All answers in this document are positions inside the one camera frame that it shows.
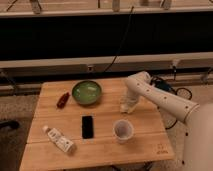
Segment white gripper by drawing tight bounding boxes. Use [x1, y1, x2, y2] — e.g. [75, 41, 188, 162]
[120, 95, 139, 114]

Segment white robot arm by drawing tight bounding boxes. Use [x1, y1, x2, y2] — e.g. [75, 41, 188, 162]
[120, 71, 213, 171]

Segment white plastic cup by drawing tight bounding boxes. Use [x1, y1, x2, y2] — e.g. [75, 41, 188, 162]
[113, 119, 134, 143]

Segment green bowl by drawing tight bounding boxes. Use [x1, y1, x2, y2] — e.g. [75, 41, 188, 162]
[72, 80, 102, 105]

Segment black smartphone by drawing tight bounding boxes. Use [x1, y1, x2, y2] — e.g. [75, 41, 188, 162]
[82, 116, 94, 139]

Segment dark red chili pepper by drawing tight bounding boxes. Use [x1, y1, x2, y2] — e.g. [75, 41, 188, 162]
[57, 93, 70, 109]

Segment white plastic bottle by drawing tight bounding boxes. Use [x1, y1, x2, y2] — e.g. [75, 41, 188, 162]
[42, 125, 75, 155]

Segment black floor cables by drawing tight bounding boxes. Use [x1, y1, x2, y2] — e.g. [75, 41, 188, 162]
[149, 75, 194, 131]

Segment black hanging cable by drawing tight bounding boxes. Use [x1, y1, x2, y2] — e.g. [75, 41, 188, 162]
[101, 5, 135, 73]

